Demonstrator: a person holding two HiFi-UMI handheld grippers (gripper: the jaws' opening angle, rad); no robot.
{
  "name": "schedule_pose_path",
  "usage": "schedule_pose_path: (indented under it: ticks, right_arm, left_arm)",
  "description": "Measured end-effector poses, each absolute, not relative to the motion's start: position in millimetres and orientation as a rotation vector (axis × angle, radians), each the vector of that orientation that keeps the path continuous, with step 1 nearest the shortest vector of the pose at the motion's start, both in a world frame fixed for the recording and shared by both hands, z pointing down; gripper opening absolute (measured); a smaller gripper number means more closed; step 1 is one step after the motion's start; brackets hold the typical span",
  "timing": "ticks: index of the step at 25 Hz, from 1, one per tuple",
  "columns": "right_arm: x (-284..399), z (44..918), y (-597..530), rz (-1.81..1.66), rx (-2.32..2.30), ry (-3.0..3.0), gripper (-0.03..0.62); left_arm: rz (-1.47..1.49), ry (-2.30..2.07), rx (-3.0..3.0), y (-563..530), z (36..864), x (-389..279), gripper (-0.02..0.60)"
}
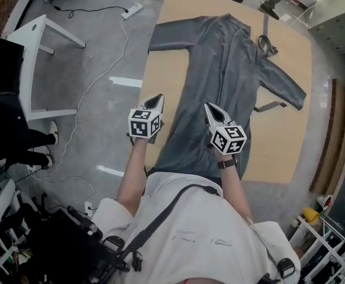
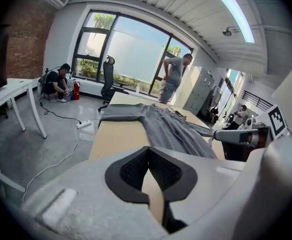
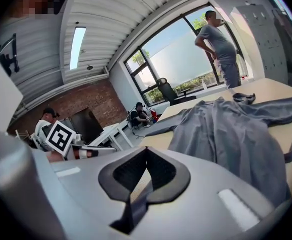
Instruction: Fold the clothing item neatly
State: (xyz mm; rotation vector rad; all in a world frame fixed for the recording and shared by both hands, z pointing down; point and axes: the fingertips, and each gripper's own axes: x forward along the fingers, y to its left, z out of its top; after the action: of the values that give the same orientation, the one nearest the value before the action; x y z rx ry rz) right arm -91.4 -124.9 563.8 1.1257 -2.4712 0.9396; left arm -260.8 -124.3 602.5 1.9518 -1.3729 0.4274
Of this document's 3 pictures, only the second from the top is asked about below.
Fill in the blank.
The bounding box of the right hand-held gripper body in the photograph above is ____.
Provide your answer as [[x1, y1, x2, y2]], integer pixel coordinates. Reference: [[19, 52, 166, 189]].
[[246, 103, 290, 149]]

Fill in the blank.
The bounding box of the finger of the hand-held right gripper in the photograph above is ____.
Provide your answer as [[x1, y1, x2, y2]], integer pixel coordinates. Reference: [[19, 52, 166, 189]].
[[213, 128, 249, 145]]

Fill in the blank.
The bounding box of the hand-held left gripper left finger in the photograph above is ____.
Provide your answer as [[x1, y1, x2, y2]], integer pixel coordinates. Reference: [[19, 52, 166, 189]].
[[22, 145, 169, 238]]

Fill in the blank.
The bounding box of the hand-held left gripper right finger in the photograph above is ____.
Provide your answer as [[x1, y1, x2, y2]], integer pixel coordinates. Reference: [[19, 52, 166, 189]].
[[148, 145, 246, 235]]

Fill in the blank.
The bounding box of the taupe fabric belt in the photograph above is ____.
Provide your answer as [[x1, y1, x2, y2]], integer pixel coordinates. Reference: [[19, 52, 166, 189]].
[[171, 109, 188, 121]]

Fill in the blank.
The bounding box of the grey shirt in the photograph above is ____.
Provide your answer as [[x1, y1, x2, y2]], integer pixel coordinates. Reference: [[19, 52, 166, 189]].
[[99, 102, 218, 160]]

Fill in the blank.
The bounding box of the black balcony railing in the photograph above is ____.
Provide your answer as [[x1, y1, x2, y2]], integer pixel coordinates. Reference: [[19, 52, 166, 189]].
[[243, 89, 274, 109]]

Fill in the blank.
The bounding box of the clothes rack with garments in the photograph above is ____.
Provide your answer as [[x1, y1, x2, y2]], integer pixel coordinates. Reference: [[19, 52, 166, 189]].
[[205, 86, 223, 121]]

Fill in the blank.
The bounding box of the grey locker cabinet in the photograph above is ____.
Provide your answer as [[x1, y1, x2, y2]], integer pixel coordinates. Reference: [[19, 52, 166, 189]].
[[183, 65, 215, 116]]

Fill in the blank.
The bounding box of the white power strip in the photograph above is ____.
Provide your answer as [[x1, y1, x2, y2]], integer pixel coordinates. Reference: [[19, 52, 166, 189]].
[[76, 118, 93, 129]]

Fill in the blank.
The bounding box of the white desk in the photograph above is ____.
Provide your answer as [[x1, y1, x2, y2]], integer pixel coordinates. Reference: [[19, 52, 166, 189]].
[[0, 78, 48, 140], [0, 155, 27, 194]]

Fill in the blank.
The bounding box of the grey ceiling fixture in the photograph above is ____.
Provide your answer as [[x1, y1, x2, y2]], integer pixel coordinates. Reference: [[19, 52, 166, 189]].
[[221, 27, 240, 38]]

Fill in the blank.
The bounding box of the red fire extinguisher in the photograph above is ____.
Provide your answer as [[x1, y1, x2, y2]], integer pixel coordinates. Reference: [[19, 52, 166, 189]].
[[73, 79, 82, 101]]

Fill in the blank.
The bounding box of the ceiling light panel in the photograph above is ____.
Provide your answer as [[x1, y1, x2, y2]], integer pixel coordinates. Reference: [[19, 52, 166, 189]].
[[210, 0, 256, 44]]

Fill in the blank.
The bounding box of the black office chair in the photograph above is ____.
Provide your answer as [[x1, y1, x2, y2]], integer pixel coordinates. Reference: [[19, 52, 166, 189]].
[[98, 54, 130, 113]]

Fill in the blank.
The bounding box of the black framed window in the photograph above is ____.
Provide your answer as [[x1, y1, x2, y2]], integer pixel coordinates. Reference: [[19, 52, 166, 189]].
[[70, 8, 194, 98]]

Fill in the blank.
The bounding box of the white floor cable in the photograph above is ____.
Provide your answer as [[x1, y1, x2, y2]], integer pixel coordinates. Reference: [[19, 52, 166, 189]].
[[22, 123, 97, 205]]

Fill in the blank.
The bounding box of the black floor cable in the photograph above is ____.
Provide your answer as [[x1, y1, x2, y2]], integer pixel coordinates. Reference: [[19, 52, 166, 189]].
[[39, 101, 83, 124]]

